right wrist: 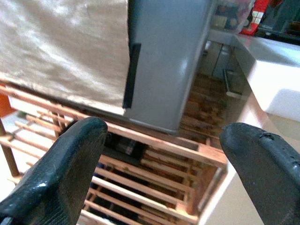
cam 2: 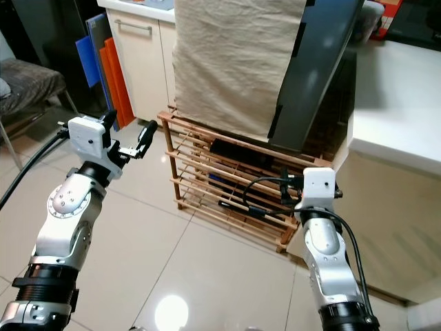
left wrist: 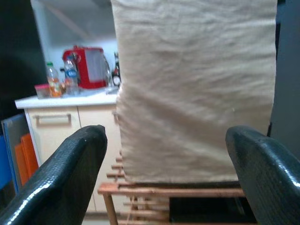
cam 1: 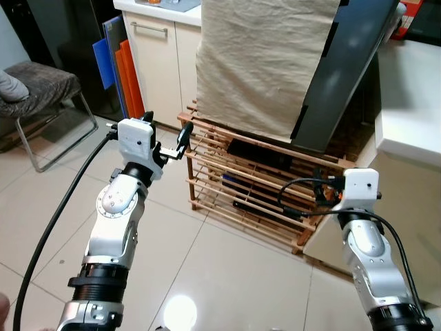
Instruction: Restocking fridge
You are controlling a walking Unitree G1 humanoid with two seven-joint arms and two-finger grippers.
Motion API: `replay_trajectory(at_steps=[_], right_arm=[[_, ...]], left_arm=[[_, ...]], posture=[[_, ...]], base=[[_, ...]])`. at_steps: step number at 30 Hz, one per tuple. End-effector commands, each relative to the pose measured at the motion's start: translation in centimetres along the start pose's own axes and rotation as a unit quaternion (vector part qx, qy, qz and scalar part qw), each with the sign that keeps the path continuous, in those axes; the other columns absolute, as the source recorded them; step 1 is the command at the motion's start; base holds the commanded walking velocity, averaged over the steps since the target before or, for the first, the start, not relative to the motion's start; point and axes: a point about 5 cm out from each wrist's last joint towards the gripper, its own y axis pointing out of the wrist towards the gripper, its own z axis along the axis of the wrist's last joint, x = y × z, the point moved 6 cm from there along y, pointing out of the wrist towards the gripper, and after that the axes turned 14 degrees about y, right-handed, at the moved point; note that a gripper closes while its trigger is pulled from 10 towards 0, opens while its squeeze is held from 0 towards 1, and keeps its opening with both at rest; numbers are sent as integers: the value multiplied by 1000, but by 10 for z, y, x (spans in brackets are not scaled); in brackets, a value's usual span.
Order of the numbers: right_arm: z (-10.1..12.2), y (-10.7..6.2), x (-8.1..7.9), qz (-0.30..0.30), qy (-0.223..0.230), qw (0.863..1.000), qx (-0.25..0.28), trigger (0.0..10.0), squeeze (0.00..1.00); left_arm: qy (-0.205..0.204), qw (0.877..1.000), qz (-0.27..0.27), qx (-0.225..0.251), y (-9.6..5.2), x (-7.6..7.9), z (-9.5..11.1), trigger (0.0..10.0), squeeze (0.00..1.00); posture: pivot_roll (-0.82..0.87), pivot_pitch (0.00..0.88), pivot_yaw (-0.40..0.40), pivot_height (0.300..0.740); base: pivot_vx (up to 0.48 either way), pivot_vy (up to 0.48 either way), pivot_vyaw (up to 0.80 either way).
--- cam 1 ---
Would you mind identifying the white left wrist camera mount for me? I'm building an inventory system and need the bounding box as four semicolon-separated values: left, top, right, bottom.
116;118;166;182

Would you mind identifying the grey upholstered metal chair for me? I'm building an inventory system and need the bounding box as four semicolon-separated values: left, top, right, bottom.
0;61;99;173

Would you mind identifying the white topped side counter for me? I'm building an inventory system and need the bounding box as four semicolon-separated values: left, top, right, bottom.
374;38;441;308

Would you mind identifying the cream kitchen base cabinet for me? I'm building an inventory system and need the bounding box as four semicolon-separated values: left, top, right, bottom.
112;0;204;128

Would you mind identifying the silver cabinet bar handle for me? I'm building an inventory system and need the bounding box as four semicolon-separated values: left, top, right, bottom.
131;22;168;35

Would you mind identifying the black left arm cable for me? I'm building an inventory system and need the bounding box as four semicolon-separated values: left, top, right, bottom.
12;131;119;331

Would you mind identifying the orange flat board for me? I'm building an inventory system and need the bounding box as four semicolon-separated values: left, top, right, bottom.
114;39;146;120

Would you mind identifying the beige linen cloth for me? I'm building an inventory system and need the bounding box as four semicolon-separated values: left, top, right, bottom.
195;0;343;141

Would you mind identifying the dark grey mini fridge door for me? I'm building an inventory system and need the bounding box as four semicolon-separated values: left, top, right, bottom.
289;0;409;154

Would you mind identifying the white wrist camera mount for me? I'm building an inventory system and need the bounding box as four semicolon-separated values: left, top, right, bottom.
116;118;166;182
341;168;382;216

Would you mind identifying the light grey cushion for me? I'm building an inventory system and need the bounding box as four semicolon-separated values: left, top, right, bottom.
0;69;30;103

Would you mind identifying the red cardboard box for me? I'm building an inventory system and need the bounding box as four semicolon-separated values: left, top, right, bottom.
394;0;423;40

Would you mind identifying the blue flat board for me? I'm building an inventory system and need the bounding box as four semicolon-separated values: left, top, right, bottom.
92;38;116;90

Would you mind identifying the wooden slatted rack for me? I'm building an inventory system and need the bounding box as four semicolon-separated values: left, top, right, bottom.
178;101;378;254

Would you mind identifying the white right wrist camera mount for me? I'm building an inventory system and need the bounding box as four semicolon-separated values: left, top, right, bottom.
341;168;382;216

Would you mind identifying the tall black refrigerator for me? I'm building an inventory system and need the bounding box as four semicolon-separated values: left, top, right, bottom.
26;0;128;119

